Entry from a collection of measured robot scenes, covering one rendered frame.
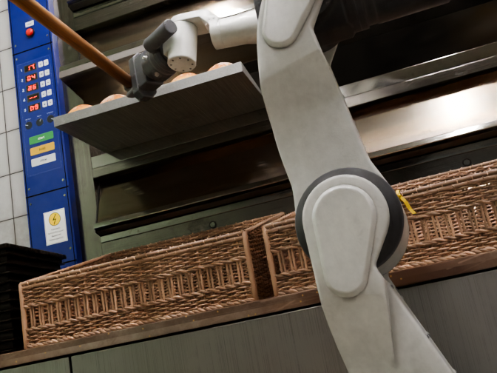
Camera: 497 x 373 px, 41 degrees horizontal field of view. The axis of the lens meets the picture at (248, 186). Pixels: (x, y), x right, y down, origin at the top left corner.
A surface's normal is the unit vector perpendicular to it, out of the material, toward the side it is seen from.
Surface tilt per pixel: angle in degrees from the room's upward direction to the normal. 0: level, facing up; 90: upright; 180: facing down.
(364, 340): 115
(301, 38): 90
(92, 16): 90
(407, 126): 70
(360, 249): 90
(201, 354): 90
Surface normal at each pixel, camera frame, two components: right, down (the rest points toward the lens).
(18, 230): -0.29, -0.20
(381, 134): -0.33, -0.51
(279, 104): -0.09, 0.18
